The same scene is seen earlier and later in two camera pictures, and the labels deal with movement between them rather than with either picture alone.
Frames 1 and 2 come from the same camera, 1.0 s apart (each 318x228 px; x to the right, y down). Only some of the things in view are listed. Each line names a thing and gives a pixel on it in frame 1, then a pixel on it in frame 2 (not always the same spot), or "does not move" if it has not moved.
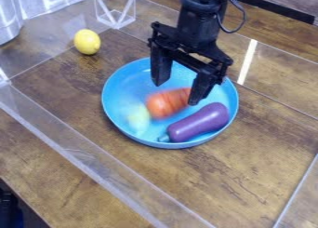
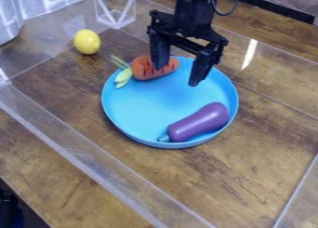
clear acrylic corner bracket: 115,19 does not move
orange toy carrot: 160,104 -> 143,69
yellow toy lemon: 87,42 does not move
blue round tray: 130,87 does not move
